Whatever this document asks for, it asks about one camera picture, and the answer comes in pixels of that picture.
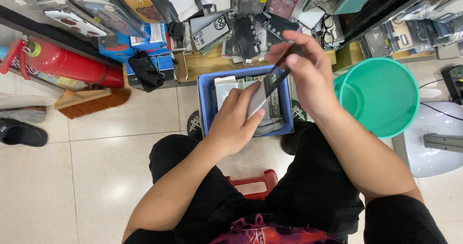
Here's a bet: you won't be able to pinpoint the person's right hand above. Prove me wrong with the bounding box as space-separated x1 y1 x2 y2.
264 30 341 119

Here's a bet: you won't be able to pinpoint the person's left hand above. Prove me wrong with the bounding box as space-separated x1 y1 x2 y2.
206 80 267 158

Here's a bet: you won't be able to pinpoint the white packet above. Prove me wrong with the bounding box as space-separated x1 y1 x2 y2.
246 80 271 120

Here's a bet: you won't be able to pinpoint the black screen protector strip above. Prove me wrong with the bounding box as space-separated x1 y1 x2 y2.
263 43 305 99

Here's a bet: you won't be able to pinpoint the person's left black shoe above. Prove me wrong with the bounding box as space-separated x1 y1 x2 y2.
186 110 204 140

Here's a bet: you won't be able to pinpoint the person's black shoe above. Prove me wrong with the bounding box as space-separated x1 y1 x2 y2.
186 110 204 140
291 100 308 123

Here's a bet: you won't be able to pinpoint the blue plastic basket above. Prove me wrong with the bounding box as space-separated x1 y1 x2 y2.
197 65 294 138

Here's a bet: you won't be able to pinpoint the person's right black shoe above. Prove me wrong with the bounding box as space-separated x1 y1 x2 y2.
291 100 308 123

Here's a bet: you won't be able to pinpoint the row of packets in basket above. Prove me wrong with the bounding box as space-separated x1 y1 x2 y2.
213 75 286 135

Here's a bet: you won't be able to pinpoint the black-framed eyeglasses in packet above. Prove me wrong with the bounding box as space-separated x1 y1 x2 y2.
314 13 345 50

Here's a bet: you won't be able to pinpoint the red plastic stool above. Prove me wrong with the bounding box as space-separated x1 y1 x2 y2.
226 169 279 201

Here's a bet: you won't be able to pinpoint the wooden shelf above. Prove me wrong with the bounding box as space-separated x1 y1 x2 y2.
122 43 338 89

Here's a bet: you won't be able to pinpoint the green plastic bucket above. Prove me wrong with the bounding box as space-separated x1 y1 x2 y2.
333 57 421 140

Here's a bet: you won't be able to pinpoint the blue cardboard box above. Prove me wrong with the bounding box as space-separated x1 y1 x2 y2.
125 48 176 88
98 34 136 62

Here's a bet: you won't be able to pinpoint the pile of phone cases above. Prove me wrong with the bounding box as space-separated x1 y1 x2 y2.
169 12 304 64

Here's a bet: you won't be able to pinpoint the person's black trousers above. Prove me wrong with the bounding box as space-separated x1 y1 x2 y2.
123 121 449 244

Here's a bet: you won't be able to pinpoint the person's red patterned shirt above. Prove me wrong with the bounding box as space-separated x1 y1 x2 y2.
209 213 343 244

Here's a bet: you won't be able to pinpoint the shelf of packed phone cases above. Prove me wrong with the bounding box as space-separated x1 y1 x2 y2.
357 0 463 61

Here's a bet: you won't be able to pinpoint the white and blue box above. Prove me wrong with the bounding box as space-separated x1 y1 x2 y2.
129 23 169 52

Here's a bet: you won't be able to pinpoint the wooden broom with orange bristles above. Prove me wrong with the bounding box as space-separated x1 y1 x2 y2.
54 87 132 120

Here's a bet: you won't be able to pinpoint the white fan base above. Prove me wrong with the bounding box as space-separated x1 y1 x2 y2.
403 101 463 179

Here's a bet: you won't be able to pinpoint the hanging rack of phone cases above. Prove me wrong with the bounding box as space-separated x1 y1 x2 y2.
14 0 385 39

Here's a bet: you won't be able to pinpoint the red fire extinguisher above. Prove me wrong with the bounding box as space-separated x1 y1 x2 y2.
0 35 126 89

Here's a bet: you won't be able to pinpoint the grey sandal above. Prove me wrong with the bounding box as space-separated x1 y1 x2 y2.
0 105 47 124

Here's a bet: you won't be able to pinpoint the black sandal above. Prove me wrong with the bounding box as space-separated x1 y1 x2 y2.
0 118 48 148

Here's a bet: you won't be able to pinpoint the black cable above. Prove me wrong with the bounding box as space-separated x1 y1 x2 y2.
419 77 463 122

